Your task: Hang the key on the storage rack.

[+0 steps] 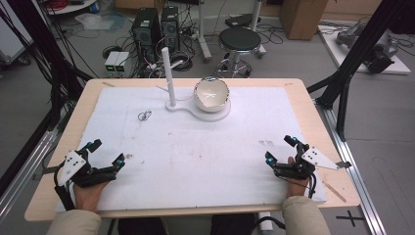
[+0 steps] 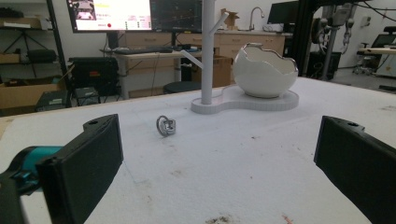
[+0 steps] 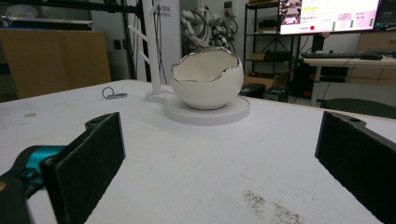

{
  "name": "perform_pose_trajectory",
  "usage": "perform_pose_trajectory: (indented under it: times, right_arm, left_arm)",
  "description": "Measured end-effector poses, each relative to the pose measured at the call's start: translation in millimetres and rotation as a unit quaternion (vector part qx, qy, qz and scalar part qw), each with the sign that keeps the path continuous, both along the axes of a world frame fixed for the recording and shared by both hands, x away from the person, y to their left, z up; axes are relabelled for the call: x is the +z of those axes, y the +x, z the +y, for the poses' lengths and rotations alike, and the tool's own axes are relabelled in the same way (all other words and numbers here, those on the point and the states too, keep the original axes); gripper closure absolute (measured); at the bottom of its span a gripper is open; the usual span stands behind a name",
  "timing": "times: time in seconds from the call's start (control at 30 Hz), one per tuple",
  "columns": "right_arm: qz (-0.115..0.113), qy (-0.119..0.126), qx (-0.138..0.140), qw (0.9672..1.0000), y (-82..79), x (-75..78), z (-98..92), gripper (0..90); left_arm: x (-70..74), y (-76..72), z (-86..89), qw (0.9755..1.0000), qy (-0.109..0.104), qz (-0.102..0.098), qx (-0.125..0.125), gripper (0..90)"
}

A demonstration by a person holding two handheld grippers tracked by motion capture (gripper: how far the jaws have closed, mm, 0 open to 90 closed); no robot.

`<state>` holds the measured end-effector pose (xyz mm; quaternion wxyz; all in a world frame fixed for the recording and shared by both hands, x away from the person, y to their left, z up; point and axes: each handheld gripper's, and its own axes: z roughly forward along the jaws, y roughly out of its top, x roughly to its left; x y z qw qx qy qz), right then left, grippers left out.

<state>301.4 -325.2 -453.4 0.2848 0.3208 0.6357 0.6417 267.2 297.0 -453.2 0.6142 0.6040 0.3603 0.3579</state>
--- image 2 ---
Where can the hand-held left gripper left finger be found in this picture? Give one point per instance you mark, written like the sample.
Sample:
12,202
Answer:
81,168

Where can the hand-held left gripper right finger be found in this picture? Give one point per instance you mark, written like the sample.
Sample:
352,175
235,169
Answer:
358,161

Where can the black device box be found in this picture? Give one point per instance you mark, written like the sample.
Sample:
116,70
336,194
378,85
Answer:
53,101

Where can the small grey box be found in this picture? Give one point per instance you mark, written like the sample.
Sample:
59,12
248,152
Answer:
87,95

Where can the large flat cardboard box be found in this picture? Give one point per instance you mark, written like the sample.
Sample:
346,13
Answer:
21,95

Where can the black equipment case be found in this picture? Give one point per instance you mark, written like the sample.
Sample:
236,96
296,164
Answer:
93,74

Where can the wooden side table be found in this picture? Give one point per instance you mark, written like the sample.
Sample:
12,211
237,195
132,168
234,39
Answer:
378,50

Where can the grey metal equipment stand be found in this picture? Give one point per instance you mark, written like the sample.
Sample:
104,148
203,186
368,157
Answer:
330,46

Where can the black office chair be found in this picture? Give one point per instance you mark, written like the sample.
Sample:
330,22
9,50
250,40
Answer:
386,40

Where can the white egg-shaped bowl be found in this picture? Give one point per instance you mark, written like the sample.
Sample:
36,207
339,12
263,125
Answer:
261,81

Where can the light wooden desk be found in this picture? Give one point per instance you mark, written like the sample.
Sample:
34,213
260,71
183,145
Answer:
146,56

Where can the black round stool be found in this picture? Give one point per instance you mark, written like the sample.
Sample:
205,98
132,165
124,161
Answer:
182,87

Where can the black shelf rack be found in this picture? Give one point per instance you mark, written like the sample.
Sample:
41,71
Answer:
57,40

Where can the black keyboard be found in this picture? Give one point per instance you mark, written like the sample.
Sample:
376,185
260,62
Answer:
143,50

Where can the bright computer monitor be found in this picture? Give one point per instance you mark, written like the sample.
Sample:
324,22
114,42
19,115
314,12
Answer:
118,15

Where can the brown cardboard box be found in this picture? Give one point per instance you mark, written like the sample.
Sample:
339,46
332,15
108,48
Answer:
222,71

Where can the white jewelry tree stand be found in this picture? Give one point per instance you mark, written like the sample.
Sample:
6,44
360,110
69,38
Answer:
207,62

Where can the black monitor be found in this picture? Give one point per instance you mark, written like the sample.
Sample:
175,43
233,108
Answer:
281,12

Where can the wooden cabinet counter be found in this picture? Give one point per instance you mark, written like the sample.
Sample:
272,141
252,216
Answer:
236,40

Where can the silver faucet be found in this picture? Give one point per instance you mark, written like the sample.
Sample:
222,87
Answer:
252,15

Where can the dark computer monitor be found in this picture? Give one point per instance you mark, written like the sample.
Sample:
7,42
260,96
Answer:
177,15

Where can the torn cardboard piece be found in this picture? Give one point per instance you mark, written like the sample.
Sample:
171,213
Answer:
229,18

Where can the black metal frame post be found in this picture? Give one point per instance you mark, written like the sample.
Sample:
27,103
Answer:
306,37

